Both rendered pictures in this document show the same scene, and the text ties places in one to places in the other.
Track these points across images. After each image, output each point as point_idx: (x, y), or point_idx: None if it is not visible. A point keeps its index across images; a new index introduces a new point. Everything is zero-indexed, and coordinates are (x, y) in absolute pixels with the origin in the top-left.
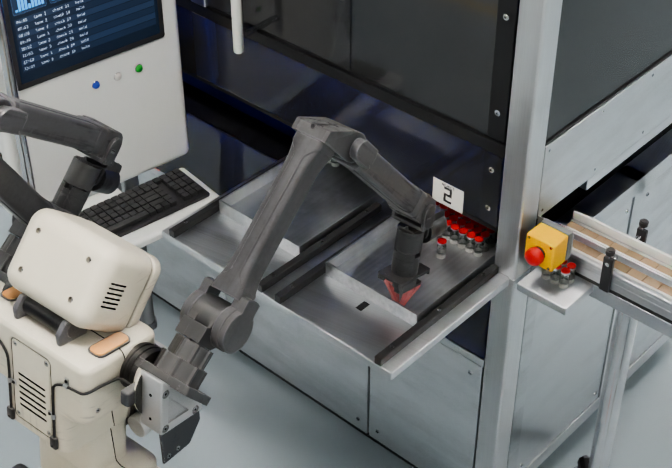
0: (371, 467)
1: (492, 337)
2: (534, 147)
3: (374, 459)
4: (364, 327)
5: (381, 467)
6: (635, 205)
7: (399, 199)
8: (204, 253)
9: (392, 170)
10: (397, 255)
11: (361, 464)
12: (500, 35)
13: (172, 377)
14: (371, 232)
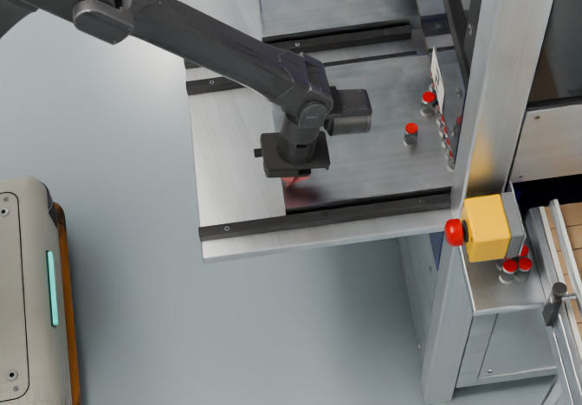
0: (388, 258)
1: (442, 260)
2: (494, 107)
3: (397, 252)
4: (236, 181)
5: (397, 265)
6: None
7: (243, 82)
8: None
9: (216, 48)
10: (280, 131)
11: (382, 248)
12: None
13: None
14: (354, 65)
